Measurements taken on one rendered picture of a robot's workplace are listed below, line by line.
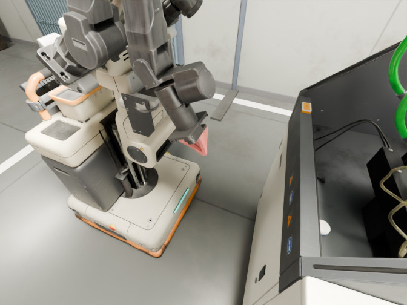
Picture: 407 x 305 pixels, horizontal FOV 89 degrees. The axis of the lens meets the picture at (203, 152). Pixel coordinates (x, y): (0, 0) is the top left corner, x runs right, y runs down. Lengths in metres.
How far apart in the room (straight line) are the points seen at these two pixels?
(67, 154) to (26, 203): 1.12
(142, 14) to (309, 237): 0.53
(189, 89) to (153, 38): 0.10
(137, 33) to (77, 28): 0.12
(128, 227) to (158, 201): 0.22
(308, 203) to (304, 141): 0.22
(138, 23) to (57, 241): 1.55
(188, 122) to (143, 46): 0.17
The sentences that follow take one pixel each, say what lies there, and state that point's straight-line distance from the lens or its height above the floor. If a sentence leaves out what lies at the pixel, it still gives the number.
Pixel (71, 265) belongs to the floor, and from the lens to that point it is 1.65.
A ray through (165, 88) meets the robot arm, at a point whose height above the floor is 1.18.
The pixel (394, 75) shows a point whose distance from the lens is 0.58.
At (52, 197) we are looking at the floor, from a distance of 1.99.
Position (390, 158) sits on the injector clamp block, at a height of 0.98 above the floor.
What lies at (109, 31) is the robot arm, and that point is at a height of 1.26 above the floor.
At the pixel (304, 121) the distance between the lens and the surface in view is 0.80.
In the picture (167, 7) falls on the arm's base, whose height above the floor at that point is 1.21.
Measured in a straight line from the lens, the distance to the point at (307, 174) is 0.62.
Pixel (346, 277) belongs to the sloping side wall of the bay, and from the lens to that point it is 0.47.
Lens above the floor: 1.39
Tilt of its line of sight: 47 degrees down
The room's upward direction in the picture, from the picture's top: straight up
